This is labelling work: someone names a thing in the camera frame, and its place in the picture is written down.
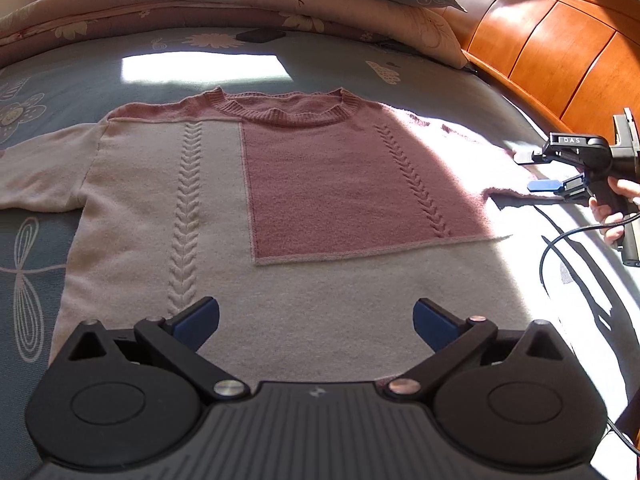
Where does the pink floral folded quilt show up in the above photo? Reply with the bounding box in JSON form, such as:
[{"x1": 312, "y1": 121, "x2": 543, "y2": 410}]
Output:
[{"x1": 0, "y1": 0, "x2": 468, "y2": 68}]

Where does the black phone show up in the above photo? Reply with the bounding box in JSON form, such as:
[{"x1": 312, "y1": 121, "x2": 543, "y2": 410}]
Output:
[{"x1": 235, "y1": 29, "x2": 287, "y2": 45}]

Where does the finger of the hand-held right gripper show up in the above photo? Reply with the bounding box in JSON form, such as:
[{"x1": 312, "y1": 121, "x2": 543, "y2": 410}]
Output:
[
  {"x1": 527, "y1": 176, "x2": 588, "y2": 204},
  {"x1": 513, "y1": 147, "x2": 551, "y2": 166}
]

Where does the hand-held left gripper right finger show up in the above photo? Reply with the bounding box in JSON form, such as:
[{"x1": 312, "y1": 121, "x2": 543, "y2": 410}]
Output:
[{"x1": 387, "y1": 297, "x2": 566, "y2": 403}]

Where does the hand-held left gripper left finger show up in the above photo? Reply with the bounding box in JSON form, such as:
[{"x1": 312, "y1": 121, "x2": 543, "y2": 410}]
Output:
[{"x1": 67, "y1": 296, "x2": 251, "y2": 403}]

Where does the person's right hand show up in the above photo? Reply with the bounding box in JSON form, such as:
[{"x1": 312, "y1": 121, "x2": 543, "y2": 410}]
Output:
[{"x1": 589, "y1": 177, "x2": 640, "y2": 248}]

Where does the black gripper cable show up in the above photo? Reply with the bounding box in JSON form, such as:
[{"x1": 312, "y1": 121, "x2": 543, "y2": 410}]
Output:
[{"x1": 539, "y1": 212, "x2": 640, "y2": 301}]

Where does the pink and cream knit sweater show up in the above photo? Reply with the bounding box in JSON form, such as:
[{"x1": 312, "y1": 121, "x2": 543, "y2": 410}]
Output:
[{"x1": 0, "y1": 87, "x2": 566, "y2": 383}]

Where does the wooden headboard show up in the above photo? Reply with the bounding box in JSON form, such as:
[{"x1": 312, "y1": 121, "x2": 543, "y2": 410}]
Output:
[{"x1": 430, "y1": 0, "x2": 640, "y2": 143}]

